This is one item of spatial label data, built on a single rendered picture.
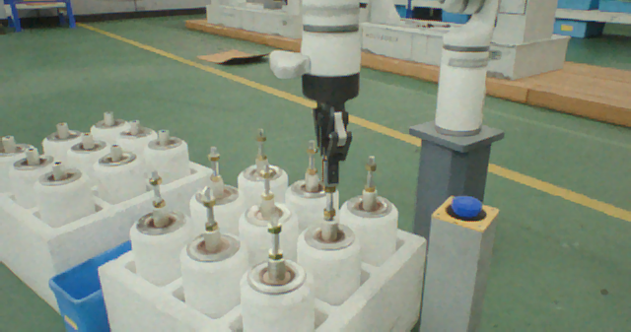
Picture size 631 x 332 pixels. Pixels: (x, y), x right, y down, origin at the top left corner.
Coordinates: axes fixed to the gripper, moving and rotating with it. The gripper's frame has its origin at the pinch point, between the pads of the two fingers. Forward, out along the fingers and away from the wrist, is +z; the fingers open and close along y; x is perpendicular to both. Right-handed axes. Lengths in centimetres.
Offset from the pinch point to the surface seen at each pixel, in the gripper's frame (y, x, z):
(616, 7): 321, -348, 8
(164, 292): 1.5, 24.7, 17.5
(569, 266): 16, -59, 36
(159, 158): 42, 28, 12
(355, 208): 7.2, -6.0, 10.3
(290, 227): 5.2, 5.2, 11.2
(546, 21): 168, -160, 0
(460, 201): -7.7, -16.0, 2.8
